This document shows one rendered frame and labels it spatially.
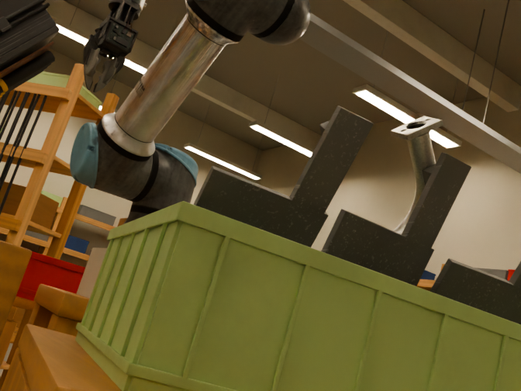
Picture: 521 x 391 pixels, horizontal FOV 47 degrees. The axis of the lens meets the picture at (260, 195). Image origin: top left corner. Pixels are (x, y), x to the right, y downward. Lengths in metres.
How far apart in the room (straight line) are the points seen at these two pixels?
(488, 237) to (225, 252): 6.79
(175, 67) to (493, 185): 6.63
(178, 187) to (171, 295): 0.70
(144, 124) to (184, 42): 0.17
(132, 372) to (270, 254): 0.16
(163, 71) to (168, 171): 0.23
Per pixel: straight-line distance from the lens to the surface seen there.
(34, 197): 4.12
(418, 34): 6.72
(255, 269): 0.56
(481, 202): 7.52
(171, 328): 0.54
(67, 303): 1.06
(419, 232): 0.79
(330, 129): 0.66
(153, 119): 1.11
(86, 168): 1.14
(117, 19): 1.39
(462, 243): 7.48
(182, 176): 1.22
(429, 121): 0.81
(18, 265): 1.07
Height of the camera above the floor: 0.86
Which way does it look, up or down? 13 degrees up
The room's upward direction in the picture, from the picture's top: 16 degrees clockwise
